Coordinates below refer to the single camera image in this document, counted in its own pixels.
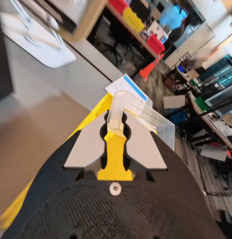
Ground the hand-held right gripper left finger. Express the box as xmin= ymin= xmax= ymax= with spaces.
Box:
xmin=63 ymin=110 xmax=110 ymax=170

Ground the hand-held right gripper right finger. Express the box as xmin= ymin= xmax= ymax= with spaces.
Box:
xmin=121 ymin=112 xmax=168 ymax=172

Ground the large yellow plastic bin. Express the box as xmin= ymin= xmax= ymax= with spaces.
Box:
xmin=0 ymin=92 xmax=157 ymax=229

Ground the clear plastic box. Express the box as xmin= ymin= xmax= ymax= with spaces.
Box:
xmin=107 ymin=90 xmax=175 ymax=151

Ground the white paper sheet blue stripe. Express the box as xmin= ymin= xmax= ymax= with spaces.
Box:
xmin=105 ymin=74 xmax=153 ymax=110

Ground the green storage bin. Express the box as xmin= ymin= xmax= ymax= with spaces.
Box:
xmin=195 ymin=96 xmax=210 ymax=112

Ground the orange traffic cone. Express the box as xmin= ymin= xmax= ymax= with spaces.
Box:
xmin=139 ymin=53 xmax=164 ymax=81

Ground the white rounded pad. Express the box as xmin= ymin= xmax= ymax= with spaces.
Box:
xmin=0 ymin=10 xmax=77 ymax=69

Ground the red storage bin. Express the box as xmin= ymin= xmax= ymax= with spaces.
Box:
xmin=146 ymin=34 xmax=165 ymax=56
xmin=109 ymin=0 xmax=129 ymax=14

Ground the wooden table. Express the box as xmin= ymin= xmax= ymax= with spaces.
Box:
xmin=58 ymin=0 xmax=162 ymax=61

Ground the small yellow storage bin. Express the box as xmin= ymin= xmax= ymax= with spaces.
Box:
xmin=122 ymin=7 xmax=145 ymax=33

